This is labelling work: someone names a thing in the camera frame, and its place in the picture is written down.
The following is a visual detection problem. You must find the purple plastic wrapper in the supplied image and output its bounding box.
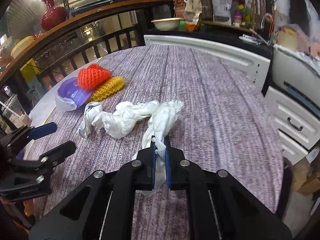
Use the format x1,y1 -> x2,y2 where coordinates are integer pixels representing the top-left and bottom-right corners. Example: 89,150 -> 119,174
55,77 -> 94,112

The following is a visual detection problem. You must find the white tissue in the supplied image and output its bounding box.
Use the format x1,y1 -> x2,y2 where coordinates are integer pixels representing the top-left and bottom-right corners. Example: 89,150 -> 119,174
78,100 -> 184,190

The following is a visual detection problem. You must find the orange foam fruit net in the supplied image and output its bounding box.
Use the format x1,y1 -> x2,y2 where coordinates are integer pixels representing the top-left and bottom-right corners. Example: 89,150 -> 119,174
78,63 -> 112,90

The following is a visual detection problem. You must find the yellow foam fruit net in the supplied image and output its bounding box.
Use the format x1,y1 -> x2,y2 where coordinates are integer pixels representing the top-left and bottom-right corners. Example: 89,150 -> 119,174
87,76 -> 125,103

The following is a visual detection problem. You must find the plastic drink cup with straw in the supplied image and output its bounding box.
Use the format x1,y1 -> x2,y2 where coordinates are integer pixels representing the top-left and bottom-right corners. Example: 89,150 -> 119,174
1,94 -> 31,128

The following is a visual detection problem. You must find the purple striped tablecloth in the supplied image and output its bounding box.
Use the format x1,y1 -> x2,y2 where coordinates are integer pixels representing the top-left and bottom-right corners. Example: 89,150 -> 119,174
29,46 -> 283,215

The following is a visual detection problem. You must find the red ceramic vase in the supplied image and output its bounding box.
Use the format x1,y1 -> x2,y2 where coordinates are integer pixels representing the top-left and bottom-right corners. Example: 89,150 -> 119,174
41,0 -> 67,31

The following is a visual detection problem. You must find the wooden railing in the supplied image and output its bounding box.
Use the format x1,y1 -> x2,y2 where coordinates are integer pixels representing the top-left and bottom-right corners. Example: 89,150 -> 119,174
0,0 -> 175,98

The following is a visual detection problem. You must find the cream enamel bowl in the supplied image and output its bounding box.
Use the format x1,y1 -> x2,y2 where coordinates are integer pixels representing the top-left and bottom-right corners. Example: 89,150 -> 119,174
151,17 -> 183,31

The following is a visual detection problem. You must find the beige paper snack bag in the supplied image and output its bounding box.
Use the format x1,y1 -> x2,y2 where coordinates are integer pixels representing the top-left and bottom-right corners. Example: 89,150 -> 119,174
184,0 -> 202,25

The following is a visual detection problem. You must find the grey foil snack pouch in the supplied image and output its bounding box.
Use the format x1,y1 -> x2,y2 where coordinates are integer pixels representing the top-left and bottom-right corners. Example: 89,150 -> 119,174
212,0 -> 232,25

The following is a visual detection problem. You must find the white cabinet drawer with handle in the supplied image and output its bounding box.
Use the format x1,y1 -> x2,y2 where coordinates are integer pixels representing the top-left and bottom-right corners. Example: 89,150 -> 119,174
265,86 -> 319,150

